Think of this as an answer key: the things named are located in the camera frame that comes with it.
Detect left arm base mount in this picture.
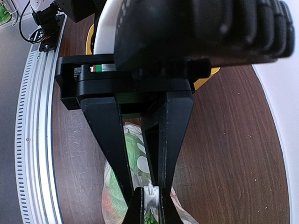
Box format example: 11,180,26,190
29,0,64,52

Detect front aluminium rail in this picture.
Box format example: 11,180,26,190
14,14,68,224

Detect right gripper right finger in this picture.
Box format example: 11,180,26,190
158,188,183,224

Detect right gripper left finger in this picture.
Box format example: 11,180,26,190
122,187,143,224

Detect light green toy gourd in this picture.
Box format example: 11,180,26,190
108,132,151,216

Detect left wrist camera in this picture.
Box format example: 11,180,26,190
114,0,295,70

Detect yellow plastic basket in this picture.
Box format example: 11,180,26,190
85,23,221,91

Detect polka dot zip bag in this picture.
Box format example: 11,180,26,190
101,123,197,224

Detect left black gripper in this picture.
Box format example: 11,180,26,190
55,53,212,207

